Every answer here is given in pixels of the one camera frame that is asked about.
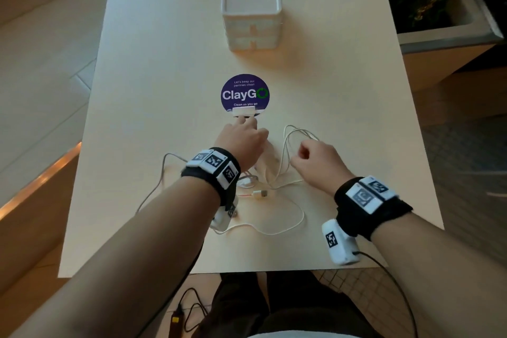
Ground person's left hand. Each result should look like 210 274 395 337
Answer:
214 116 270 173

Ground person's right hand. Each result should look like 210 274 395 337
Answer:
290 140 356 196

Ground white looped charging cable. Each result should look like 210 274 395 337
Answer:
214 125 321 236

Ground person's left forearm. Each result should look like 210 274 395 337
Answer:
8 175 222 338

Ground person's right forearm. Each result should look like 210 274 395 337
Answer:
370 210 507 338

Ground round purple table sign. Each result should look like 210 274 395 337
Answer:
220 73 271 118

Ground black left wristband with markers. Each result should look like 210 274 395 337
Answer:
181 147 241 208

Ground black wristband with markers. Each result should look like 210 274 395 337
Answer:
334 175 413 241
181 147 241 208

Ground black right wristband with markers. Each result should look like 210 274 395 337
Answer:
334 175 413 241

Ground person's dark trousers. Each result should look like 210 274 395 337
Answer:
192 270 384 338

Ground beige planter box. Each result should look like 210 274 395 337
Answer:
390 0 504 91

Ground person's white shirt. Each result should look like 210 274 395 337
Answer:
246 331 359 338

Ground wooden bench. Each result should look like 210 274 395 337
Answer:
0 142 82 295

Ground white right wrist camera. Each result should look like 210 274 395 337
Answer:
322 219 361 266

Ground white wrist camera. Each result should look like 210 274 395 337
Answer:
209 195 239 231
322 219 361 266

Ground thin grey cable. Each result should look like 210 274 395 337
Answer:
136 153 189 215

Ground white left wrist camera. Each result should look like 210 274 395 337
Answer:
209 195 239 231

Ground black left wrist camera cable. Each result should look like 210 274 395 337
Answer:
135 239 209 338

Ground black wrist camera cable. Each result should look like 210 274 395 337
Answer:
356 251 419 338
135 239 209 338

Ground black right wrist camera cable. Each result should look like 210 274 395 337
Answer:
356 251 419 338

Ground black device on cable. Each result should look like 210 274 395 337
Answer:
168 309 185 338

